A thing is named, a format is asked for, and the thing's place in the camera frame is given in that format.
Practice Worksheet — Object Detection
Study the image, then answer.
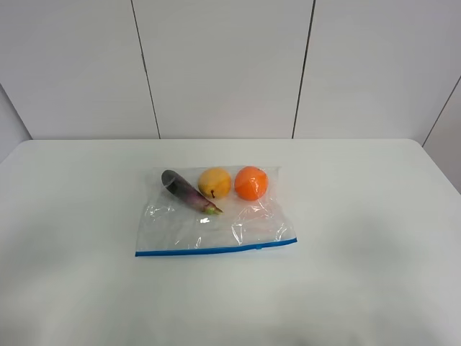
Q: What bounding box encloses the clear zip bag blue strip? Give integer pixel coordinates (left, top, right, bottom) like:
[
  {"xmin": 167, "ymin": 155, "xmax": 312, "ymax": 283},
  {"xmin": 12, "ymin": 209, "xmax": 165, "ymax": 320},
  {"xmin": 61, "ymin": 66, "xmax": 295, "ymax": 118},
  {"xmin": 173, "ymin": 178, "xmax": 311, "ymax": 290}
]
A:
[{"xmin": 135, "ymin": 167, "xmax": 297, "ymax": 257}]

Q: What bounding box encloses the yellow pear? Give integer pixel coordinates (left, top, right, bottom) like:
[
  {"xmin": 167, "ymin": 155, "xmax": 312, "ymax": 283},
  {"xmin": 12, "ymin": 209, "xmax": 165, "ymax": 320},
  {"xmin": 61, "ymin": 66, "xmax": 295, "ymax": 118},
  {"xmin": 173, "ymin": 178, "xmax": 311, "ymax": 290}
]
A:
[{"xmin": 197, "ymin": 167, "xmax": 232, "ymax": 199}]

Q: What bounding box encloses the orange fruit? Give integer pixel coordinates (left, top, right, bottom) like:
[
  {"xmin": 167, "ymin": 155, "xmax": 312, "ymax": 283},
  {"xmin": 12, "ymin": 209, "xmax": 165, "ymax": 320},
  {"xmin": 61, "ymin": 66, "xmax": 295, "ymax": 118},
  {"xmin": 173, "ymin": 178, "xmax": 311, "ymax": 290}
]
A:
[{"xmin": 234, "ymin": 166, "xmax": 269, "ymax": 201}]

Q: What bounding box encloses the purple eggplant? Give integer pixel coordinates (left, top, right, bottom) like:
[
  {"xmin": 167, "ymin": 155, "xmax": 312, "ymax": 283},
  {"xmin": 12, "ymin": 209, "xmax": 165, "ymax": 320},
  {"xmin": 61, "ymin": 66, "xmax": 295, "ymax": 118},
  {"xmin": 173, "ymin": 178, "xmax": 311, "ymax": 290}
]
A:
[{"xmin": 161, "ymin": 169, "xmax": 223, "ymax": 215}]

